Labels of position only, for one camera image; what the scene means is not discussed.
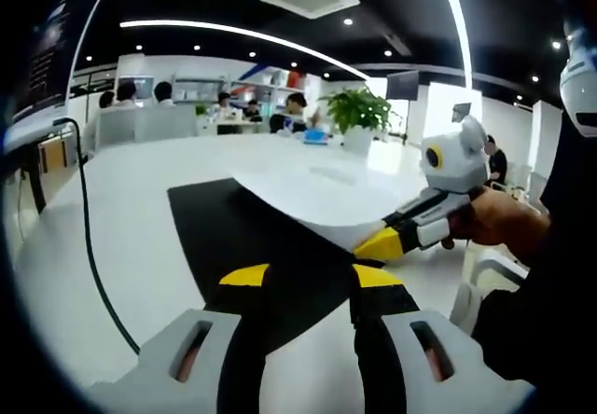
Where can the white worn device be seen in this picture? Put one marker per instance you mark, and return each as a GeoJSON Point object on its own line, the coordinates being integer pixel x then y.
{"type": "Point", "coordinates": [578, 87]}

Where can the small black screen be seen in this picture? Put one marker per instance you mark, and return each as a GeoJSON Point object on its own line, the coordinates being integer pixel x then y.
{"type": "Point", "coordinates": [462, 112]}

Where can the grey desk partition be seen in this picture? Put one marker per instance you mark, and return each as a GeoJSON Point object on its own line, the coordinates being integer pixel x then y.
{"type": "Point", "coordinates": [149, 127]}

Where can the large computer monitor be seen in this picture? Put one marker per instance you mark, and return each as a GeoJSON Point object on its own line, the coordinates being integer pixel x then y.
{"type": "Point", "coordinates": [56, 55]}

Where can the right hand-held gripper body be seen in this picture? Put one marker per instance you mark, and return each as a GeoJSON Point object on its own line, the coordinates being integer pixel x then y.
{"type": "Point", "coordinates": [454, 162]}

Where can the large black screen on stand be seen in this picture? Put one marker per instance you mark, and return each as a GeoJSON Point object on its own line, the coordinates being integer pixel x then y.
{"type": "Point", "coordinates": [402, 84]}

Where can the wall display screen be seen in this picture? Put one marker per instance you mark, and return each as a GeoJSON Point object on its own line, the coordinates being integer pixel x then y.
{"type": "Point", "coordinates": [135, 88]}

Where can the person's dark clothing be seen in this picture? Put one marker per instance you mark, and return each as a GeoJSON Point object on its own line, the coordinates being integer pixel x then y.
{"type": "Point", "coordinates": [559, 316]}

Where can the white office chair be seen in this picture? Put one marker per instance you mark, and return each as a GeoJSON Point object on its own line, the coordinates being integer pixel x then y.
{"type": "Point", "coordinates": [471, 293]}

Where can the white wall shelf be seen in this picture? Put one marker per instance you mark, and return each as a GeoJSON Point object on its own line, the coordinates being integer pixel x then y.
{"type": "Point", "coordinates": [205, 83]}

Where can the white side desk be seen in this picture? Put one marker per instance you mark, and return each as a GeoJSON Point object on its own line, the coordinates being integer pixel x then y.
{"type": "Point", "coordinates": [28, 141]}

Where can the blue tissue box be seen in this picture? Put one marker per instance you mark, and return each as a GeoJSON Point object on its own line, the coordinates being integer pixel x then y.
{"type": "Point", "coordinates": [315, 137]}

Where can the curved ceiling light strip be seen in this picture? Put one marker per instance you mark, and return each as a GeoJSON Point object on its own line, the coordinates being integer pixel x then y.
{"type": "Point", "coordinates": [233, 29]}

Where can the green potted plant white pot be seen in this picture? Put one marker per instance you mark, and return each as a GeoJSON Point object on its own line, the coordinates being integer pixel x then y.
{"type": "Point", "coordinates": [359, 108]}

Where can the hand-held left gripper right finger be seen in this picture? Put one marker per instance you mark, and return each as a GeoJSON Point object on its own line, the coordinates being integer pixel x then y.
{"type": "Point", "coordinates": [410, 386]}

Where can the straight ceiling light strip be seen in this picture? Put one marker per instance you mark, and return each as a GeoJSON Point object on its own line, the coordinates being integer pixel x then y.
{"type": "Point", "coordinates": [459, 22]}

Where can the person's right hand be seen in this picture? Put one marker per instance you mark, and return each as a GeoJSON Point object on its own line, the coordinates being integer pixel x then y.
{"type": "Point", "coordinates": [499, 220]}

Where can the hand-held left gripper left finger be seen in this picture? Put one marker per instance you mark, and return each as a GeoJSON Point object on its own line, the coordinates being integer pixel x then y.
{"type": "Point", "coordinates": [186, 386]}

